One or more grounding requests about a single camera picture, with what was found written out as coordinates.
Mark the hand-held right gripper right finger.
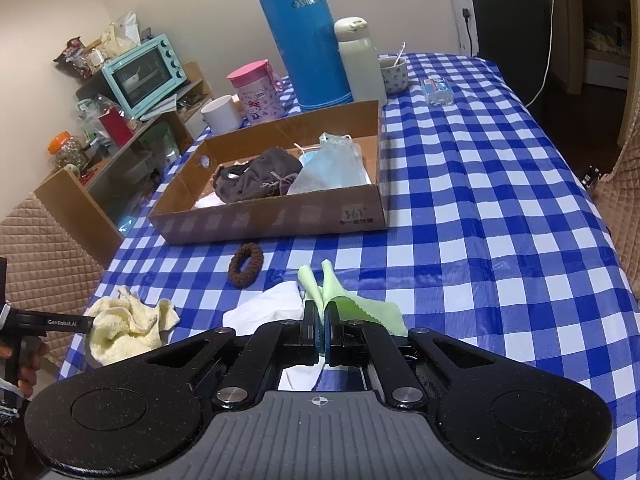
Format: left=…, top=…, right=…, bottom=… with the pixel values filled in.
left=324, top=305, right=501, bottom=412

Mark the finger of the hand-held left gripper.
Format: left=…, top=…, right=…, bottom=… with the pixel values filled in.
left=7, top=310, right=96, bottom=335

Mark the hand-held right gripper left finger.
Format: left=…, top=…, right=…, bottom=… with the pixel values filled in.
left=137, top=302, right=321, bottom=412

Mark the green cloth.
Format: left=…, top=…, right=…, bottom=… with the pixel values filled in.
left=298, top=259, right=408, bottom=337

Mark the pale yellow towel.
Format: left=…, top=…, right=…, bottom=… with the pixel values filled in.
left=87, top=286, right=182, bottom=367

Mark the brown cardboard box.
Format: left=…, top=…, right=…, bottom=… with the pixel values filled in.
left=148, top=100, right=390, bottom=246

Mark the dark brown cloth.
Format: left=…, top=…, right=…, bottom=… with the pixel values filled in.
left=214, top=147, right=312, bottom=205

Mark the clear plastic packaged mask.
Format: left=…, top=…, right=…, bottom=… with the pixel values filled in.
left=287, top=132, right=373, bottom=196

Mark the person's left hand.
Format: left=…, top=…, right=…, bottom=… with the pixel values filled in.
left=17, top=342, right=49, bottom=400

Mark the beige quilted chair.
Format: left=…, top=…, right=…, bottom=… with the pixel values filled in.
left=595, top=110, right=640, bottom=306
left=0, top=192, right=108, bottom=368

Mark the brown hair scrunchie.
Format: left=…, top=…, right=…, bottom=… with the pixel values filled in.
left=228, top=243, right=264, bottom=289

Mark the wooden shelf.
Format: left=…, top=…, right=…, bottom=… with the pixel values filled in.
left=34, top=61, right=215, bottom=268

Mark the orange lidded jar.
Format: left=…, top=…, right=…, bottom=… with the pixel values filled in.
left=47, top=131, right=88, bottom=171

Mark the blue checkered tablecloth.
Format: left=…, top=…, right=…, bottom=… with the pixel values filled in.
left=57, top=52, right=640, bottom=480

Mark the white mug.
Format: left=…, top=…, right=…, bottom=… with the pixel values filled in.
left=201, top=95, right=243, bottom=135

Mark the pink lidded cup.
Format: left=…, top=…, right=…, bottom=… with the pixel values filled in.
left=226, top=59, right=286, bottom=126

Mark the stack of papers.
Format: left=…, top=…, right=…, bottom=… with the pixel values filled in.
left=140, top=95, right=178, bottom=121

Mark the small patterned cup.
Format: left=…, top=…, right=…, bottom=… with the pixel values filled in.
left=378, top=56, right=408, bottom=95

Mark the white insulated bottle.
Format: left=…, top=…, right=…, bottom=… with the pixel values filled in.
left=334, top=16, right=388, bottom=107

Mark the teal toaster oven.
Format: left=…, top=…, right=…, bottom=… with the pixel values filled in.
left=101, top=34, right=188, bottom=116

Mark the brown snack packet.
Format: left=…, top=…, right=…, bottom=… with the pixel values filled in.
left=54, top=36, right=101, bottom=78

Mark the blue thermos flask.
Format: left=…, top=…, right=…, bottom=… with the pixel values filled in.
left=257, top=0, right=353, bottom=113

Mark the white paper bag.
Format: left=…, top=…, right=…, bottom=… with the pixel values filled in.
left=100, top=11, right=142, bottom=56

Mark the black refrigerator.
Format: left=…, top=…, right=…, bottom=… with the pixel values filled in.
left=446, top=0, right=556, bottom=111

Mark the black power cord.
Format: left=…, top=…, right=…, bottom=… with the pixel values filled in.
left=462, top=7, right=476, bottom=56

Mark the white cable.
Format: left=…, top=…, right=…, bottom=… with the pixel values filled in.
left=522, top=0, right=555, bottom=108

